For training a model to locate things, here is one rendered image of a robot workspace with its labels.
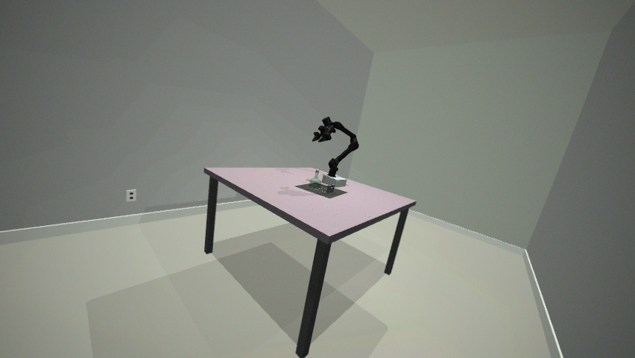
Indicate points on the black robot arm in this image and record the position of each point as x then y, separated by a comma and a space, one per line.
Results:
333, 163

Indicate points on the dark grey mat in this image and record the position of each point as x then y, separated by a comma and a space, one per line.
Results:
322, 190

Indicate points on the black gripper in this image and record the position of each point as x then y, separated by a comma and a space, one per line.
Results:
324, 136

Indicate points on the green glass bottle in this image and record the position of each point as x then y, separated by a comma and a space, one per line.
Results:
315, 182

